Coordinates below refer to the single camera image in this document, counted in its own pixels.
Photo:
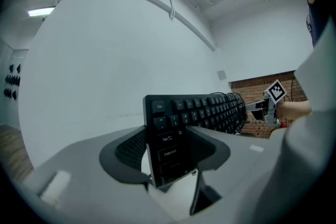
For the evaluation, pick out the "rectangular ceiling light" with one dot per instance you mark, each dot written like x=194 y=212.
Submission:
x=40 y=11

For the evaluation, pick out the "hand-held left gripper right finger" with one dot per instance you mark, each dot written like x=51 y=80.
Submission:
x=210 y=152

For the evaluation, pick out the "grey wall plate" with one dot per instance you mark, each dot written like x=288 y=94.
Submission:
x=221 y=75

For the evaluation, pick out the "group of black wall-hung items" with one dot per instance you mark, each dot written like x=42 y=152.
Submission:
x=13 y=80

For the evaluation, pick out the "person's dark blue shirt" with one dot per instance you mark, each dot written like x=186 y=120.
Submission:
x=319 y=21

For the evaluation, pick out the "red fire extinguisher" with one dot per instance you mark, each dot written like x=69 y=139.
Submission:
x=283 y=123

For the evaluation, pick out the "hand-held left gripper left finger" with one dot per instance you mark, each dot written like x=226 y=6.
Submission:
x=123 y=162

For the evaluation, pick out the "black keyboard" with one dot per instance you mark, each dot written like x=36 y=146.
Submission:
x=183 y=112

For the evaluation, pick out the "person's right forearm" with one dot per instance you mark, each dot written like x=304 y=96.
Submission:
x=294 y=110

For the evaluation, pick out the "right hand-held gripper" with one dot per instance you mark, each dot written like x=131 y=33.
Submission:
x=271 y=110

